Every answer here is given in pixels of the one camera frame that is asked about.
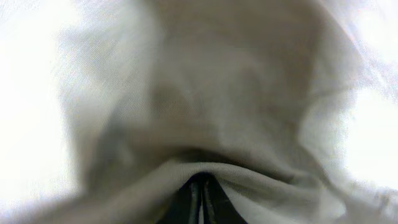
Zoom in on khaki green shorts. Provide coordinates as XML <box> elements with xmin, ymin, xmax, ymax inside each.
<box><xmin>1</xmin><ymin>1</ymin><xmax>397</xmax><ymax>223</ymax></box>

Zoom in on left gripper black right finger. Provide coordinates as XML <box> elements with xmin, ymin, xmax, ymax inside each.
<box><xmin>201</xmin><ymin>173</ymin><xmax>248</xmax><ymax>224</ymax></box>

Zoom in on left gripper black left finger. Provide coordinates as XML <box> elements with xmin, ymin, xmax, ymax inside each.
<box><xmin>157</xmin><ymin>174</ymin><xmax>203</xmax><ymax>224</ymax></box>

